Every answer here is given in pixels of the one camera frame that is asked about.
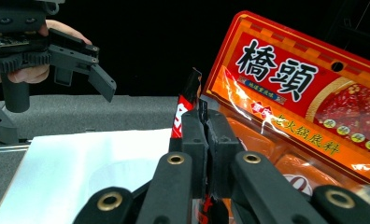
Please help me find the large orange packet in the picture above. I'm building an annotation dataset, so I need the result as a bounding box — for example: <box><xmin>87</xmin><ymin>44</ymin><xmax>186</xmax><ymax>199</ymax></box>
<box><xmin>201</xmin><ymin>10</ymin><xmax>370</xmax><ymax>224</ymax></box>

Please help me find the red and black packet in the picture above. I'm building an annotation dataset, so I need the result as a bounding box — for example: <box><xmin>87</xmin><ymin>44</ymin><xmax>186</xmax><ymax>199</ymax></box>
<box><xmin>170</xmin><ymin>67</ymin><xmax>231</xmax><ymax>224</ymax></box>

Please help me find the white table mat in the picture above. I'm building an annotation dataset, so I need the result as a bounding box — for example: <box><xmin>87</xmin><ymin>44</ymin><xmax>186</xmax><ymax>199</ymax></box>
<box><xmin>0</xmin><ymin>128</ymin><xmax>175</xmax><ymax>224</ymax></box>

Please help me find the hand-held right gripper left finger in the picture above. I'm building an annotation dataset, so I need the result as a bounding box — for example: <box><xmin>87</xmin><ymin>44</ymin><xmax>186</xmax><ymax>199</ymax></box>
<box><xmin>168</xmin><ymin>108</ymin><xmax>210</xmax><ymax>200</ymax></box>

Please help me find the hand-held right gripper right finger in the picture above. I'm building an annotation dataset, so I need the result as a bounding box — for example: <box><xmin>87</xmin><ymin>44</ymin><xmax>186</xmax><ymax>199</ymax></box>
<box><xmin>206</xmin><ymin>109</ymin><xmax>246</xmax><ymax>199</ymax></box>

